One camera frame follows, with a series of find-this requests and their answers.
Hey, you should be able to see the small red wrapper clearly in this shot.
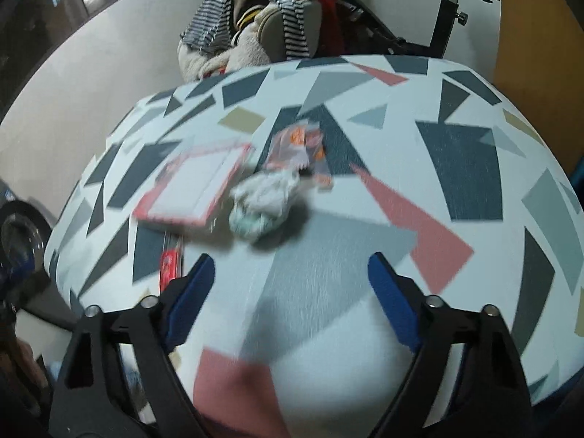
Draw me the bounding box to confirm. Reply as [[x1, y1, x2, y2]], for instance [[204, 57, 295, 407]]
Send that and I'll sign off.
[[158, 242, 183, 293]]

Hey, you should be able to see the red garment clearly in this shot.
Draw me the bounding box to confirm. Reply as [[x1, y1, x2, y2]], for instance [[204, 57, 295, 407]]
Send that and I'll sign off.
[[315, 0, 345, 58]]

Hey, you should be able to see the tan grey garment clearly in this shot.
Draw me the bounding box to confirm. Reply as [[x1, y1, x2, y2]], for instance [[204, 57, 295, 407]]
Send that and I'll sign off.
[[258, 2, 322, 62]]

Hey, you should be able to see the red-framed clear packet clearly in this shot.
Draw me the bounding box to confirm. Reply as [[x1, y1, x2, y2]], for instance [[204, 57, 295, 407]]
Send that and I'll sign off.
[[133, 142, 254, 228]]

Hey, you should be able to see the white tissue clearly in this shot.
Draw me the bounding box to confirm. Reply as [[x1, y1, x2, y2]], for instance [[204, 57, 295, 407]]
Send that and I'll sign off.
[[228, 170, 302, 242]]

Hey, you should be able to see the geometric patterned tablecloth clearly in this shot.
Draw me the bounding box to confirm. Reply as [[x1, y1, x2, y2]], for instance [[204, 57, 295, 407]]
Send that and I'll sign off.
[[43, 55, 584, 438]]

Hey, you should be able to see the black exercise bike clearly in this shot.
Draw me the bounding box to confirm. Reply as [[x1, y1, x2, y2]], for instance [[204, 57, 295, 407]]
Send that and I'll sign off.
[[324, 0, 502, 60]]

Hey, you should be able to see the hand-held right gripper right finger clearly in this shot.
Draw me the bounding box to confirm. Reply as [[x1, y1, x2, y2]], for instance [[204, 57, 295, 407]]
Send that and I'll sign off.
[[367, 252, 534, 438]]

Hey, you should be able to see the blue curtain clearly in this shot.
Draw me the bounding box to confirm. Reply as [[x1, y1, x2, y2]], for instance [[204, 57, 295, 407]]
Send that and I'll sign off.
[[568, 155, 584, 188]]

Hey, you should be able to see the wooden door panel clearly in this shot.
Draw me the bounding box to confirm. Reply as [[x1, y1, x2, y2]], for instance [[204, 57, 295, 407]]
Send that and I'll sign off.
[[493, 0, 584, 178]]

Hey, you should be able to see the orange clear wrapper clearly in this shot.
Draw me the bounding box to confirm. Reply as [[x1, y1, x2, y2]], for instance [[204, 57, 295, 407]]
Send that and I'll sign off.
[[265, 121, 335, 190]]

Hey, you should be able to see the black yellow striped garment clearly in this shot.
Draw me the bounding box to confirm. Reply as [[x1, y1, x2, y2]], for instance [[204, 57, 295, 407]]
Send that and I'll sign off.
[[230, 2, 268, 35]]

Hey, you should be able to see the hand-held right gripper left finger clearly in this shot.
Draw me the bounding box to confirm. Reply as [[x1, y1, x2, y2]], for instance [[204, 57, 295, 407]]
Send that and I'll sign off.
[[48, 253, 216, 438]]

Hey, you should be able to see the striped shirt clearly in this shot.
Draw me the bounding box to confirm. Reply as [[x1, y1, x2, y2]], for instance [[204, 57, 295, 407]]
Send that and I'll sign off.
[[179, 0, 311, 61]]

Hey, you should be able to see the white fleece blanket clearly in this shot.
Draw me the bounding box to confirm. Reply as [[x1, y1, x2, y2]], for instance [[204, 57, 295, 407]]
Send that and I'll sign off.
[[178, 23, 274, 83]]

